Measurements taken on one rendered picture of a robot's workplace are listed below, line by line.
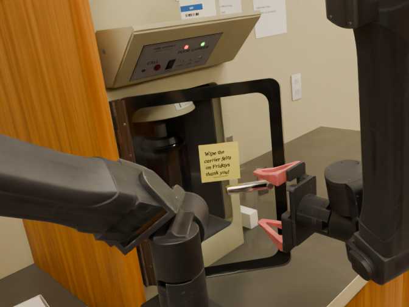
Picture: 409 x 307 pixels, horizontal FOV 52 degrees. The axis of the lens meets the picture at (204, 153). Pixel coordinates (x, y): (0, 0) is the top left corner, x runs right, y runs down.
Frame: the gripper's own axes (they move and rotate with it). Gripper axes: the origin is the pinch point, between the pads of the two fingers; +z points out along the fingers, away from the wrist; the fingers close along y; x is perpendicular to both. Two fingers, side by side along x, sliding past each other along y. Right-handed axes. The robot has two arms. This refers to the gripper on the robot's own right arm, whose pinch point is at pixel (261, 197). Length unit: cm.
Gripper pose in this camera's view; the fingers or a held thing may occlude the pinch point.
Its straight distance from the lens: 75.3
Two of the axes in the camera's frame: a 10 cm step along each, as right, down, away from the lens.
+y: -1.2, -9.4, -3.3
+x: -7.1, 3.1, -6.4
